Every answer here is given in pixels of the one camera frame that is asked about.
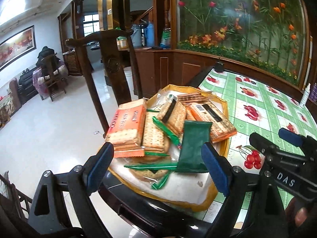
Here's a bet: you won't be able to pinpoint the pack of water bottles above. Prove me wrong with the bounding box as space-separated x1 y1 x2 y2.
160 28 172 49

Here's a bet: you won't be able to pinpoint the brown sofa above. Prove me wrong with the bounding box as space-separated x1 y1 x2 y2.
9 78 23 109

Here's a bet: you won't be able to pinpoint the carved wooden chair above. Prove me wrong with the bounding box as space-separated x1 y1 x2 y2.
66 28 144 139

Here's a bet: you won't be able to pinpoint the floral glass panel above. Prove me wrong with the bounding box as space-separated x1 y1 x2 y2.
177 0 307 85

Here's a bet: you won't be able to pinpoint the blue thermos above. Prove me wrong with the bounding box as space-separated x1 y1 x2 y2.
145 22 155 47

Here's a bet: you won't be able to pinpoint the white and yellow cardboard box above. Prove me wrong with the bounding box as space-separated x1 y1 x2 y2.
106 84 229 212

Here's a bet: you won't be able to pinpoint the white spray bottle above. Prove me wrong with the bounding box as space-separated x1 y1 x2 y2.
299 83 311 107

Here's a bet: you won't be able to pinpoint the green label cracker packet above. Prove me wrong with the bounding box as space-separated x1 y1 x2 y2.
141 113 171 154

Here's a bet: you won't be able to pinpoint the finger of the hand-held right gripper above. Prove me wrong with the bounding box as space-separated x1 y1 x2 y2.
249 132 281 157
278 128 317 150

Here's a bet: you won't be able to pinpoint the dark green snack packet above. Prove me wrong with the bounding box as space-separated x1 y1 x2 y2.
175 120 213 173

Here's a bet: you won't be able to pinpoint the round cracker packet green ends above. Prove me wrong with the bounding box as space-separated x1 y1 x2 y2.
124 154 179 190

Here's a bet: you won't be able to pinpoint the person's right hand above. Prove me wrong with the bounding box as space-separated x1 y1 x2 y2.
284 198 317 238

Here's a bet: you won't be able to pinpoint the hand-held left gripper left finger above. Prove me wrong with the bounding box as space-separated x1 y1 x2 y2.
27 141 115 238

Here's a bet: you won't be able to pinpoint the grey kettle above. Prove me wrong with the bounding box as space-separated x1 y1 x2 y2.
131 24 144 47

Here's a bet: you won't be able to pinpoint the dark cloth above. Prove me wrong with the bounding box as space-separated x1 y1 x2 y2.
37 46 58 67

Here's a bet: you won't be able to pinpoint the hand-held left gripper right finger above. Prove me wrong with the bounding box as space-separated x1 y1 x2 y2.
201 142 289 238

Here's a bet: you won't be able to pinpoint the wooden cabinet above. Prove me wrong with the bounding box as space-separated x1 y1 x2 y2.
134 47 310 100

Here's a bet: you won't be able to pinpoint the clear cracker packet black label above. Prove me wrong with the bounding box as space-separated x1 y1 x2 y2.
152 95 187 146

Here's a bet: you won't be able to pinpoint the framed wall painting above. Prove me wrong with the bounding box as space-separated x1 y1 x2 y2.
0 25 37 68

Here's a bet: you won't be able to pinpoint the large orange cracker packet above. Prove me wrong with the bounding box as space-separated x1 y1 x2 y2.
104 99 147 158
186 102 238 143

